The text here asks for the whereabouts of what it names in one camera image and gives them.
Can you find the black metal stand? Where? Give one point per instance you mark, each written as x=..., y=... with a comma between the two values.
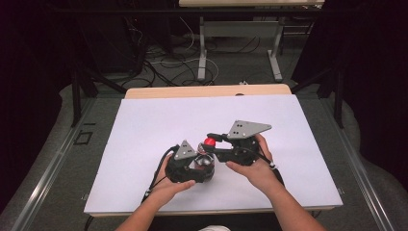
x=338, y=93
x=77, y=93

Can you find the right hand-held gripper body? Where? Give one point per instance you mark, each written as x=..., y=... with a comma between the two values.
x=242, y=154

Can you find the person's left hand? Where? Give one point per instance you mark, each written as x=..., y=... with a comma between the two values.
x=166, y=191

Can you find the person's white shirt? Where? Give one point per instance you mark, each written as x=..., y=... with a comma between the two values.
x=214, y=228

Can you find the cola bottle with red cap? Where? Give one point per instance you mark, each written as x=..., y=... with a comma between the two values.
x=205, y=163

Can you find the white desk with metal legs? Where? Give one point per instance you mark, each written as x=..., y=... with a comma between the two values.
x=240, y=28

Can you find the black equipment rack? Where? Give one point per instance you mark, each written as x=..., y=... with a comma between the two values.
x=109, y=45

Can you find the person's right hand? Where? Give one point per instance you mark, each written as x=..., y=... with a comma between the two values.
x=260, y=176

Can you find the white table mat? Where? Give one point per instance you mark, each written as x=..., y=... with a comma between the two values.
x=134, y=154

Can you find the dark curtain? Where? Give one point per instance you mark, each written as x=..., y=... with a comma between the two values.
x=29, y=96
x=378, y=80

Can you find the aluminium floor rail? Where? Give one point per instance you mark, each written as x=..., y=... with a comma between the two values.
x=359, y=173
x=48, y=179

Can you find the black horizontal bar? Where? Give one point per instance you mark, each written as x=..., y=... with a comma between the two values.
x=205, y=11

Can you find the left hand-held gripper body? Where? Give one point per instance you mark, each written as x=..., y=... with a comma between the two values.
x=179, y=166

